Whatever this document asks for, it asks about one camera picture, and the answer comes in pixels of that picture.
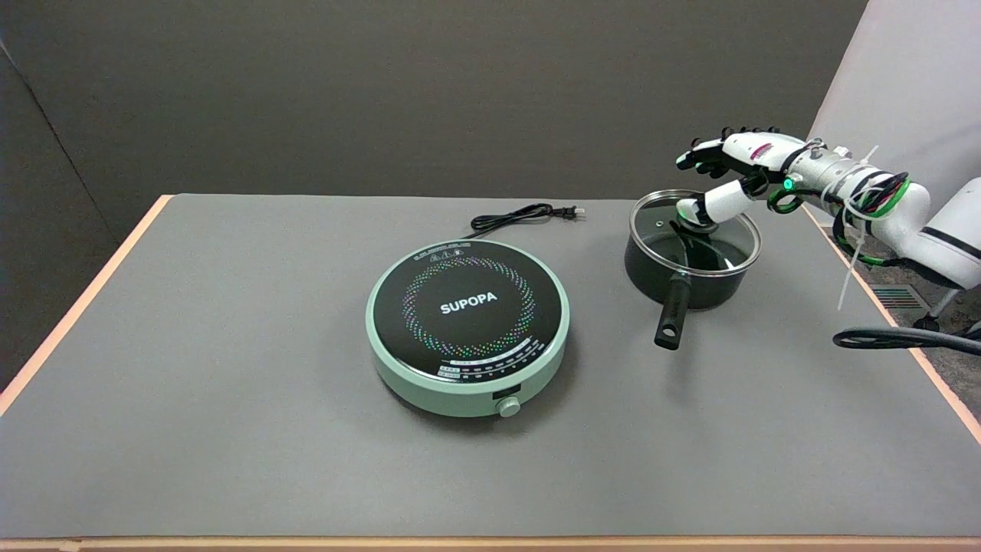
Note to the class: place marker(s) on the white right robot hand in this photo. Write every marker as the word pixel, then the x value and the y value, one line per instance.
pixel 755 149

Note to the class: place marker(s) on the glass pot lid black knob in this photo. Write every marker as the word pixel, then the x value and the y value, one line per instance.
pixel 651 222

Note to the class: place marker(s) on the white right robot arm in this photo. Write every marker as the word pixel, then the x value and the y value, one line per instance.
pixel 920 222

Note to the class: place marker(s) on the floor air vent grille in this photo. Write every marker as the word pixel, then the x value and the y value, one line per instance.
pixel 900 297

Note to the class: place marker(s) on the rig stand leg with wheel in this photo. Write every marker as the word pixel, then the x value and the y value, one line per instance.
pixel 939 310

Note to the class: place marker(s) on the green round induction cooker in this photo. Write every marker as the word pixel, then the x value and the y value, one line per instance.
pixel 467 322

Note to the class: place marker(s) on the grey table mat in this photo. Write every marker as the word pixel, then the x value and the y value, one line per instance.
pixel 230 383

